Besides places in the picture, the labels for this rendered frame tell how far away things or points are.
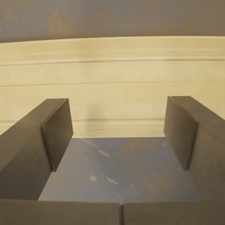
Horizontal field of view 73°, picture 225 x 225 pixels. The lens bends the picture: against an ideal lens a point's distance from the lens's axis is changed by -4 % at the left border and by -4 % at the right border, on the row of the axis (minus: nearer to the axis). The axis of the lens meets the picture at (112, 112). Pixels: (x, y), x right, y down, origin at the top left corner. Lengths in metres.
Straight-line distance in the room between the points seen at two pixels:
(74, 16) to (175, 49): 0.18
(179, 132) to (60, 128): 0.12
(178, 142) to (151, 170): 0.26
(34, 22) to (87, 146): 0.26
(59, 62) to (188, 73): 0.23
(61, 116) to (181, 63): 0.23
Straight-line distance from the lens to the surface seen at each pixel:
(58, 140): 0.16
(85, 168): 0.41
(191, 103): 0.18
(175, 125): 0.17
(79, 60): 0.29
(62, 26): 0.31
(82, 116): 0.32
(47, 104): 0.18
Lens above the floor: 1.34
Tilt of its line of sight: 67 degrees down
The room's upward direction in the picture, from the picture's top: 177 degrees counter-clockwise
